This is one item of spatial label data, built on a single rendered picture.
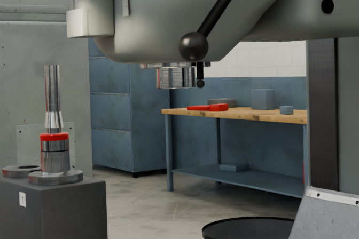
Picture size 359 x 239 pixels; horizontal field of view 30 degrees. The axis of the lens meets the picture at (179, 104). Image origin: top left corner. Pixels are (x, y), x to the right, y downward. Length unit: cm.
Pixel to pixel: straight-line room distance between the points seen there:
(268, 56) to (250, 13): 626
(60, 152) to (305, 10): 50
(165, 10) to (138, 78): 738
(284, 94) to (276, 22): 603
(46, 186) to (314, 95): 46
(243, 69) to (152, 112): 143
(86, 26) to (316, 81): 52
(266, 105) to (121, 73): 229
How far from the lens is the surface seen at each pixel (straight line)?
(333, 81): 111
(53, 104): 110
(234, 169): 694
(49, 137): 110
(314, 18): 78
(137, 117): 807
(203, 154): 800
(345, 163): 111
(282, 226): 306
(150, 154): 820
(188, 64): 76
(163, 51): 72
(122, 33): 72
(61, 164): 110
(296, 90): 670
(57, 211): 107
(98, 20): 73
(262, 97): 659
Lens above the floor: 130
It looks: 3 degrees down
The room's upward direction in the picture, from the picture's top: 2 degrees counter-clockwise
